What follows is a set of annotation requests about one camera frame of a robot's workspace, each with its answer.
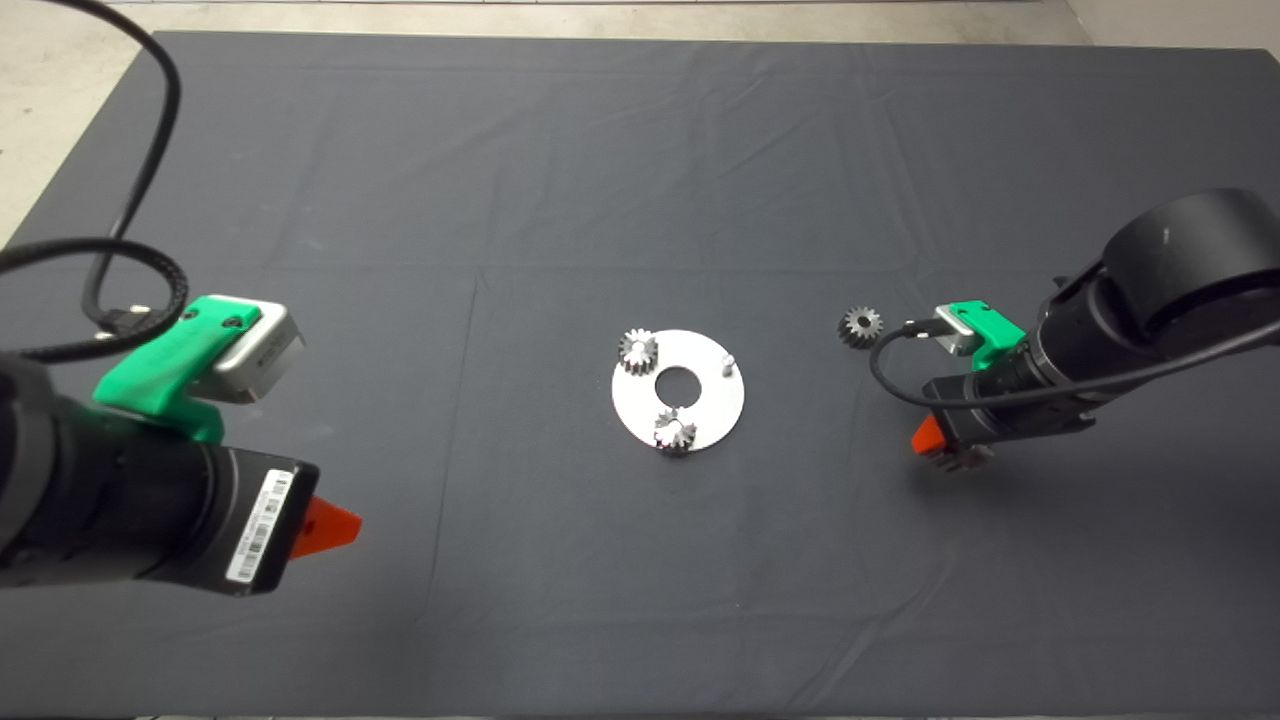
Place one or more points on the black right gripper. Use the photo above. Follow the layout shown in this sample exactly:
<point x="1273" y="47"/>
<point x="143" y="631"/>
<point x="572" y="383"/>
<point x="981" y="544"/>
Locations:
<point x="1000" y="420"/>

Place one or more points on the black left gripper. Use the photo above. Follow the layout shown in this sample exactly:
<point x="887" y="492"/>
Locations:
<point x="255" y="520"/>

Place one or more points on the larger steel gear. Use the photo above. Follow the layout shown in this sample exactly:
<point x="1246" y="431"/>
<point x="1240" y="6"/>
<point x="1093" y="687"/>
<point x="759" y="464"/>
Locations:
<point x="965" y="458"/>

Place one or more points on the small steel gear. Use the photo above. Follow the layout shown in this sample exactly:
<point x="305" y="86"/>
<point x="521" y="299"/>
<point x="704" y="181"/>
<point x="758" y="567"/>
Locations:
<point x="638" y="352"/>
<point x="860" y="328"/>
<point x="675" y="432"/>

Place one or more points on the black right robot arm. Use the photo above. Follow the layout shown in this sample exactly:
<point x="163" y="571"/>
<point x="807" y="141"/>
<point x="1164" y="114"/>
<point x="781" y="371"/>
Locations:
<point x="1190" y="270"/>

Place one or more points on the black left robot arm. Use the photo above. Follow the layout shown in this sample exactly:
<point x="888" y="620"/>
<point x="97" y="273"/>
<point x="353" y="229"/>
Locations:
<point x="90" y="490"/>

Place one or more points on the round metal plate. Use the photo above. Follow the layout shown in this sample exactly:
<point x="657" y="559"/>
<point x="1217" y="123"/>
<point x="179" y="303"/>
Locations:
<point x="640" y="400"/>

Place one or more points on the dark table cloth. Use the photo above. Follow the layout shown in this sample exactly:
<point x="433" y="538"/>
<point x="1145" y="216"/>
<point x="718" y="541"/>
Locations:
<point x="600" y="150"/>

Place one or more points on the silver right camera box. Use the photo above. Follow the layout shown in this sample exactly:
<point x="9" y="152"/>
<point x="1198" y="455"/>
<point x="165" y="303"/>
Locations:
<point x="958" y="332"/>

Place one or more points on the silver camera box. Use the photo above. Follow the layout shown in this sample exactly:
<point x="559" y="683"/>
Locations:
<point x="958" y="332"/>
<point x="260" y="360"/>

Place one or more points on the green right camera mount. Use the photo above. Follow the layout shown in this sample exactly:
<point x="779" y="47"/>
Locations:
<point x="995" y="335"/>

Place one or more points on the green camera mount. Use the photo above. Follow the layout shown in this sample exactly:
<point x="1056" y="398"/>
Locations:
<point x="995" y="335"/>
<point x="165" y="365"/>

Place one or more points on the silver left camera box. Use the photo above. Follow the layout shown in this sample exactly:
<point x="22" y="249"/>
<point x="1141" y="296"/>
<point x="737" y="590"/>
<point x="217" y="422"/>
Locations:
<point x="260" y="360"/>

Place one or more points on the green left camera mount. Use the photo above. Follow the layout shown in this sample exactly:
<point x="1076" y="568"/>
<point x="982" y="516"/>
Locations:
<point x="165" y="365"/>

